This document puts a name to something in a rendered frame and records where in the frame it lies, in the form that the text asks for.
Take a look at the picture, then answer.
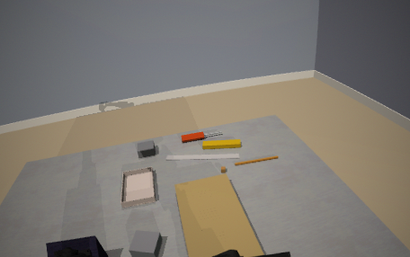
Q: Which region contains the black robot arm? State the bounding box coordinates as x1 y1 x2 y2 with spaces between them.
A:
54 247 291 257

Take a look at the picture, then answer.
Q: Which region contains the yellow rectangular bar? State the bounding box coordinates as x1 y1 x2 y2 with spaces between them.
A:
202 139 241 149

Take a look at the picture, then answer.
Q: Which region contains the orange-handled awl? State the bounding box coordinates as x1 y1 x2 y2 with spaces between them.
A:
182 131 222 142

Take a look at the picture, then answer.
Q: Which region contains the white flat bar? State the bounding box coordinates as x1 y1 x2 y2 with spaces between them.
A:
166 154 240 161

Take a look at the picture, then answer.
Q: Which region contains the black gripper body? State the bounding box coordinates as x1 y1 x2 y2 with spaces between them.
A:
212 250 240 257

